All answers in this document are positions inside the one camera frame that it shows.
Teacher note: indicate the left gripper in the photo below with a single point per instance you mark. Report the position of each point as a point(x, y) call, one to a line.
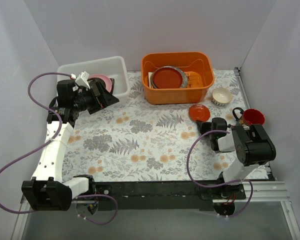
point(96, 95)

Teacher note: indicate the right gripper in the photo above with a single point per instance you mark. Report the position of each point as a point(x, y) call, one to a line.
point(204, 127)

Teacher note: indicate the pink round plate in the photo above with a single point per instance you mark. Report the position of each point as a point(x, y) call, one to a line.
point(103, 79)

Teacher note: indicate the black square floral plate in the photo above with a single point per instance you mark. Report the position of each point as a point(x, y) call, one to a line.
point(112, 85)

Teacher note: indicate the small red saucer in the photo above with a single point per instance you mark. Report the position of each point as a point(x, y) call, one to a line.
point(199, 112)

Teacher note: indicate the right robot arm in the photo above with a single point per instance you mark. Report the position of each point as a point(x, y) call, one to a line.
point(252, 145)

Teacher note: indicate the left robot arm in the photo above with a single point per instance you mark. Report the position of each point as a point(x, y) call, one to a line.
point(46, 190)

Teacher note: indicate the white plastic bin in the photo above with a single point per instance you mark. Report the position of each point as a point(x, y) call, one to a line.
point(113, 67)

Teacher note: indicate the orange plastic bin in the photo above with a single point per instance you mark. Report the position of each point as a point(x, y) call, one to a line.
point(197, 67)

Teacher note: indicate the red plate in orange bin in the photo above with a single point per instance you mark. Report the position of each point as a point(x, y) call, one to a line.
point(168, 77)

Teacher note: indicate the white patterned bowl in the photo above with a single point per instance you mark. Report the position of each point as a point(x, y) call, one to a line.
point(221, 96)

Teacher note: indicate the black skull mug red inside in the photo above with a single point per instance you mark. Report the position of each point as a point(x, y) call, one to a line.
point(248, 117)

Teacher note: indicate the floral table mat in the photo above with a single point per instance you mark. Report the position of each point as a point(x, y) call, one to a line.
point(139, 141)

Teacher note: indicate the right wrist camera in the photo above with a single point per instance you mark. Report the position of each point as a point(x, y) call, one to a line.
point(218, 123)

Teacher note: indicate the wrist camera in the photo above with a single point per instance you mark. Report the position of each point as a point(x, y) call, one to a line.
point(218, 123)
point(65, 91)

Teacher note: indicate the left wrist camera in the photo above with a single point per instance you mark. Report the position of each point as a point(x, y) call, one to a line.
point(65, 91)

